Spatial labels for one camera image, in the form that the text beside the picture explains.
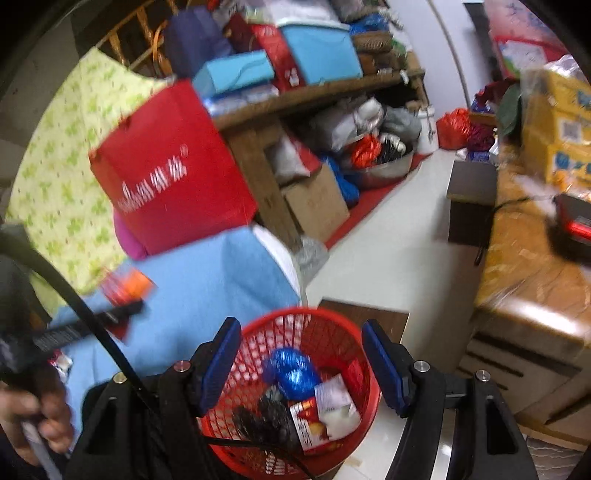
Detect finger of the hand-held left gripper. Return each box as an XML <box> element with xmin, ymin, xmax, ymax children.
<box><xmin>34</xmin><ymin>298</ymin><xmax>145</xmax><ymax>356</ymax></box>

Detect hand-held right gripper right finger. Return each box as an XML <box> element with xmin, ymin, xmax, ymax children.
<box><xmin>361</xmin><ymin>319</ymin><xmax>527</xmax><ymax>480</ymax></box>

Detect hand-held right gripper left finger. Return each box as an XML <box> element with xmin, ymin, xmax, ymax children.
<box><xmin>65</xmin><ymin>318</ymin><xmax>243</xmax><ymax>480</ymax></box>

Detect orange red snack packet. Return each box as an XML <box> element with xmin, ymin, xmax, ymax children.
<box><xmin>100</xmin><ymin>269</ymin><xmax>155</xmax><ymax>306</ymax></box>

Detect red and white packet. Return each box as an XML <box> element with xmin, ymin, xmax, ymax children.
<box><xmin>314</xmin><ymin>374</ymin><xmax>363</xmax><ymax>439</ymax></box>

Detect red plastic mesh basket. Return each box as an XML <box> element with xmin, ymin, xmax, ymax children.
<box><xmin>198</xmin><ymin>307</ymin><xmax>382</xmax><ymax>480</ymax></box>

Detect black wad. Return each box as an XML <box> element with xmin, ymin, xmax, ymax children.
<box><xmin>231</xmin><ymin>388</ymin><xmax>301</xmax><ymax>457</ymax></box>

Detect blue plastic bag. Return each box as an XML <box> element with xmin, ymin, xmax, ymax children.
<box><xmin>263</xmin><ymin>347</ymin><xmax>322</xmax><ymax>402</ymax></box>

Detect red printed box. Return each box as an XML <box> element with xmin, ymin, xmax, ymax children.
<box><xmin>288</xmin><ymin>399</ymin><xmax>333</xmax><ymax>455</ymax></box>

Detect person's left hand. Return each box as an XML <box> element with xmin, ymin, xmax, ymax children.
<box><xmin>0</xmin><ymin>369</ymin><xmax>77</xmax><ymax>467</ymax></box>

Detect dark brown board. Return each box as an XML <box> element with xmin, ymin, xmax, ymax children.
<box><xmin>318</xmin><ymin>298</ymin><xmax>409</xmax><ymax>342</ymax></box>

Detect red white wrapper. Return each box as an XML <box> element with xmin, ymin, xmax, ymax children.
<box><xmin>50</xmin><ymin>352</ymin><xmax>74</xmax><ymax>385</ymax></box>

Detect blue knit blanket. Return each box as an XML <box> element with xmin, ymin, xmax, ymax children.
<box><xmin>46</xmin><ymin>226</ymin><xmax>303</xmax><ymax>398</ymax></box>

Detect pale bed sheet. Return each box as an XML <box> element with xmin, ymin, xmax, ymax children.
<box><xmin>252</xmin><ymin>225</ymin><xmax>308</xmax><ymax>301</ymax></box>

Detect green clover print quilt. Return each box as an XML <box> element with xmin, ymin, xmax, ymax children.
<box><xmin>4</xmin><ymin>46</ymin><xmax>178</xmax><ymax>296</ymax></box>

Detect red paper shopping bag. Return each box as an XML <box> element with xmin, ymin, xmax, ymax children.
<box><xmin>89</xmin><ymin>79</ymin><xmax>259</xmax><ymax>257</ymax></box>

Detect red floor mat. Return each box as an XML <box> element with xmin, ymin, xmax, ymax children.
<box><xmin>323</xmin><ymin>152</ymin><xmax>435</xmax><ymax>250</ymax></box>

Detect wooden desk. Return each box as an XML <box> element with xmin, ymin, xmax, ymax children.
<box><xmin>464</xmin><ymin>138</ymin><xmax>591</xmax><ymax>444</ymax></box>

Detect brown cardboard box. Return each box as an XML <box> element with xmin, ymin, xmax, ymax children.
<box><xmin>281</xmin><ymin>164</ymin><xmax>351</xmax><ymax>243</ymax></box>

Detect blue woven bag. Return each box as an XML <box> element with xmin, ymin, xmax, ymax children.
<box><xmin>323</xmin><ymin>157</ymin><xmax>361</xmax><ymax>208</ymax></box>

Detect metal basin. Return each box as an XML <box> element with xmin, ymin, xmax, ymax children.
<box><xmin>351</xmin><ymin>136</ymin><xmax>416</xmax><ymax>188</ymax></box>

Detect wooden shelf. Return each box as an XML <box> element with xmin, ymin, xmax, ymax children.
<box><xmin>212</xmin><ymin>55</ymin><xmax>428</xmax><ymax>252</ymax></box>

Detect black device red light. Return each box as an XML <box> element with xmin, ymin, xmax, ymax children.
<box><xmin>547</xmin><ymin>193</ymin><xmax>591</xmax><ymax>264</ymax></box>

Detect grey plastic bags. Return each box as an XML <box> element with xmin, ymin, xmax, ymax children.
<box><xmin>309</xmin><ymin>99</ymin><xmax>421</xmax><ymax>153</ymax></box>

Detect red plastic bag on floor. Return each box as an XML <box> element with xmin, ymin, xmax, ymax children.
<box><xmin>436</xmin><ymin>108</ymin><xmax>474</xmax><ymax>149</ymax></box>

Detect dark green cloth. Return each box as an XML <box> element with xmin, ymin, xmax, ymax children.
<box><xmin>496</xmin><ymin>83</ymin><xmax>522</xmax><ymax>137</ymax></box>

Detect small light blue box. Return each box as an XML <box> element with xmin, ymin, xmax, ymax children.
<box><xmin>191</xmin><ymin>50</ymin><xmax>275</xmax><ymax>97</ymax></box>

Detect navy blue bag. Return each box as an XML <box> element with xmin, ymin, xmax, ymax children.
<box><xmin>164</xmin><ymin>7</ymin><xmax>234</xmax><ymax>79</ymax></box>

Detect yellow cardboard package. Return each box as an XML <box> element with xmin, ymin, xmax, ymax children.
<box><xmin>522</xmin><ymin>55</ymin><xmax>591</xmax><ymax>195</ymax></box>

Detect blue storage box white lid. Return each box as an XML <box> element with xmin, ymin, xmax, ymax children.
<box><xmin>277</xmin><ymin>14</ymin><xmax>363</xmax><ymax>86</ymax></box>

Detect red gift box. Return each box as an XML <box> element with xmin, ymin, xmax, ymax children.
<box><xmin>252</xmin><ymin>23</ymin><xmax>308</xmax><ymax>93</ymax></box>

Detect black cable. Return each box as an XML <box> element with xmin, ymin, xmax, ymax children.
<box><xmin>0</xmin><ymin>224</ymin><xmax>319</xmax><ymax>480</ymax></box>

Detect wooden slatted frame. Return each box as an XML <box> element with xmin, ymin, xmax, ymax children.
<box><xmin>95</xmin><ymin>0</ymin><xmax>185</xmax><ymax>79</ymax></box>

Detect colourful wall poster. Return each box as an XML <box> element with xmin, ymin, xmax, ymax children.
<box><xmin>489</xmin><ymin>0</ymin><xmax>568</xmax><ymax>81</ymax></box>

